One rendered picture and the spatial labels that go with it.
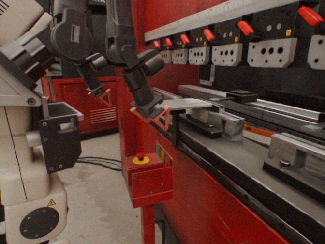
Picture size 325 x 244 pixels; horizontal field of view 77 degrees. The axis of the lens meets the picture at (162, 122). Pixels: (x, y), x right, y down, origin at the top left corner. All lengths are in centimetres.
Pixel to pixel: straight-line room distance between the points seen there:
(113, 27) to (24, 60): 21
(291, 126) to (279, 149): 30
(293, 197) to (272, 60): 38
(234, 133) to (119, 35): 58
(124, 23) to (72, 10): 13
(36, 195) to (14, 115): 24
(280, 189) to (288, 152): 13
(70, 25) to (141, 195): 60
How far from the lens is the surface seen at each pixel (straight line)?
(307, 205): 61
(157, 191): 82
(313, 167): 68
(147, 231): 104
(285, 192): 63
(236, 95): 114
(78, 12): 50
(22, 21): 64
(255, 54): 75
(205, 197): 90
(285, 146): 71
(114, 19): 55
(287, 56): 67
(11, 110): 66
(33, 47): 49
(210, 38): 89
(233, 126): 86
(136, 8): 181
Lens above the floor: 120
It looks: 17 degrees down
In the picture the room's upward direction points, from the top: straight up
